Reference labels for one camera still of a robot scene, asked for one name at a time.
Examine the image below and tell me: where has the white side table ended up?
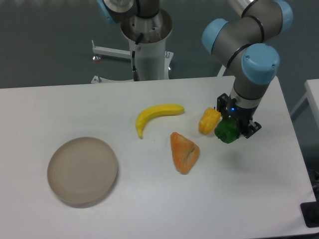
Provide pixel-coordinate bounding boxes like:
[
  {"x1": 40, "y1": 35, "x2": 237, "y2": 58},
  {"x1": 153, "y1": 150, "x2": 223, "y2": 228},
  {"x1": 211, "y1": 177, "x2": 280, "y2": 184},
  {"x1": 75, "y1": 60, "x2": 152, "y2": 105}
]
[{"x1": 290, "y1": 79, "x2": 319, "y2": 124}]

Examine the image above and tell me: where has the beige round plate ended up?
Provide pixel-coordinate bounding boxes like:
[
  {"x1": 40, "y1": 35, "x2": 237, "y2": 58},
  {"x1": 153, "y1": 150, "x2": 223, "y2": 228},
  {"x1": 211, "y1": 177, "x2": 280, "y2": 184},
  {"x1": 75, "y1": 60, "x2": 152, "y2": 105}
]
[{"x1": 47, "y1": 137, "x2": 118, "y2": 208}]

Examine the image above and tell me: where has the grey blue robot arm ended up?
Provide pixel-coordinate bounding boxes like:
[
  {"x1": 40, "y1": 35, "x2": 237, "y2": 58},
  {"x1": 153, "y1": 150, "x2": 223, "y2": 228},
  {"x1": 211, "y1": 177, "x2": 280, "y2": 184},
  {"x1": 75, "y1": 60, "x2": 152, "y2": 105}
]
[{"x1": 97, "y1": 0, "x2": 293, "y2": 143}]

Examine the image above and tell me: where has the black clamp at table edge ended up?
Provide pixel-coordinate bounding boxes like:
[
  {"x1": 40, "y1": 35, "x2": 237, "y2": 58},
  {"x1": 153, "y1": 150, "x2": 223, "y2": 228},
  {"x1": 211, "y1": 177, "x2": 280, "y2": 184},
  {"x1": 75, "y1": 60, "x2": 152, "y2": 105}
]
[{"x1": 300, "y1": 201, "x2": 319, "y2": 228}]

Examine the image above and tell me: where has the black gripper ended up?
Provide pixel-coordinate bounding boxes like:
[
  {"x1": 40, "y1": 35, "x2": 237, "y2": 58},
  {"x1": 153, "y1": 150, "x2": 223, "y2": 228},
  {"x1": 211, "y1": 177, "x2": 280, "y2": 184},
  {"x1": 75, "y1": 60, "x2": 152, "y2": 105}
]
[{"x1": 216, "y1": 93, "x2": 262, "y2": 138}]

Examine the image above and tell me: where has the yellow toy pepper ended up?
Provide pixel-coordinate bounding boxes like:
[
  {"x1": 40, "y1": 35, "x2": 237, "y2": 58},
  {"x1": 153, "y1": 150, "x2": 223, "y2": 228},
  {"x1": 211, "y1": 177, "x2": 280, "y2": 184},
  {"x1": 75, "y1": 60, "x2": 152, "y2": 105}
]
[{"x1": 198, "y1": 107, "x2": 221, "y2": 135}]

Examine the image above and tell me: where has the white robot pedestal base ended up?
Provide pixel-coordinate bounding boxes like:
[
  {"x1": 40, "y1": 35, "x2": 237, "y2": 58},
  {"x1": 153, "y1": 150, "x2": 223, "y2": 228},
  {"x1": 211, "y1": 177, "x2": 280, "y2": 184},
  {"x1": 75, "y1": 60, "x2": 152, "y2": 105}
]
[{"x1": 92, "y1": 8, "x2": 173, "y2": 81}]

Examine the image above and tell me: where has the orange toy pepper slice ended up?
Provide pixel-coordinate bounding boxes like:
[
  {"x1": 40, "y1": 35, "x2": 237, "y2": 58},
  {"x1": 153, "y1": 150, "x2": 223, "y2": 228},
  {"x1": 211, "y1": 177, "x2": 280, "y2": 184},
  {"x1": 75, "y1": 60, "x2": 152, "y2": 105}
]
[{"x1": 170, "y1": 132, "x2": 200, "y2": 175}]

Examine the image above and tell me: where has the yellow toy banana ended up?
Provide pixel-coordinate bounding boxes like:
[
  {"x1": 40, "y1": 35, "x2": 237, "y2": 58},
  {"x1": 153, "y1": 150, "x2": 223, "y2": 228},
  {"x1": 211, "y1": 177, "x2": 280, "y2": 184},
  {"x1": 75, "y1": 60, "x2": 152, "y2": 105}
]
[{"x1": 135, "y1": 104, "x2": 185, "y2": 139}]

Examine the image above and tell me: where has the green toy pepper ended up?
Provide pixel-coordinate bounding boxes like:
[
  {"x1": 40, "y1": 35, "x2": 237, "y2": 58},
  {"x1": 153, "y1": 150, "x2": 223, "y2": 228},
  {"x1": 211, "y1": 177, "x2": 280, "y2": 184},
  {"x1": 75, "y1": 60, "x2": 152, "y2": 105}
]
[{"x1": 214, "y1": 117, "x2": 240, "y2": 144}]

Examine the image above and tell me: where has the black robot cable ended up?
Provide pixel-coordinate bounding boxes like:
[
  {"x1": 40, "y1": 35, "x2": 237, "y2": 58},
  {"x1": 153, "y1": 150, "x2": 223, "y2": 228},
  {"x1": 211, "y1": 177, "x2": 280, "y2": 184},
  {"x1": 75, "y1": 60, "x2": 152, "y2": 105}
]
[{"x1": 131, "y1": 32, "x2": 144, "y2": 82}]

